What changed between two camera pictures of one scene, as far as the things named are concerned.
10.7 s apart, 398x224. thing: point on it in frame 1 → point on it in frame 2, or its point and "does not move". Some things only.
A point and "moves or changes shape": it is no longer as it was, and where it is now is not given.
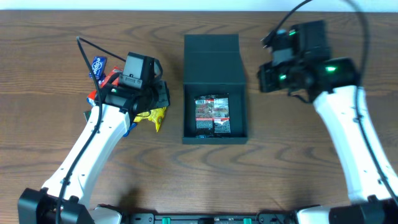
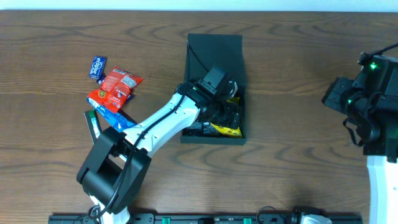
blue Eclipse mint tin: x=98 y=67 does not move
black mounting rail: x=211 y=218 does not move
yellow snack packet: x=156 y=115 moves or changes shape
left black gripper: x=163 y=93 → x=226 y=120
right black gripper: x=265 y=78 → x=333 y=94
